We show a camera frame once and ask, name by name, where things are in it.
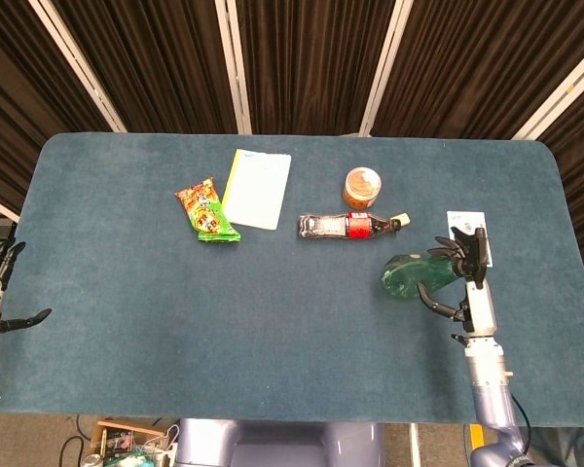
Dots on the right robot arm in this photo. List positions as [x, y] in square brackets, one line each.
[489, 389]

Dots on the orange green snack bag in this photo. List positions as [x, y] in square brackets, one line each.
[207, 209]

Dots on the white printed card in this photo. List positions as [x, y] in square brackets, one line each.
[460, 219]

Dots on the lavender robot torso base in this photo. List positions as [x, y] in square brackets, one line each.
[272, 445]

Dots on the cola bottle with red label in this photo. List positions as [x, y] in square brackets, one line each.
[331, 225]

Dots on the green plastic bottle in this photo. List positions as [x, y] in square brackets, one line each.
[409, 277]

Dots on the clear round jar orange contents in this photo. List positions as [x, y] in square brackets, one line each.
[361, 187]

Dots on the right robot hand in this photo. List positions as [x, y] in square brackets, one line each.
[479, 306]

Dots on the wooden box of clutter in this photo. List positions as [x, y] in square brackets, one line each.
[126, 445]

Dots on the white notepad yellow spine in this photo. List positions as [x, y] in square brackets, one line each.
[258, 190]

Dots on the small beige wooden block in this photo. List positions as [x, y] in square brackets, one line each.
[403, 219]

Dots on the blue felt table cover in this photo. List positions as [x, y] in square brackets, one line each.
[224, 316]

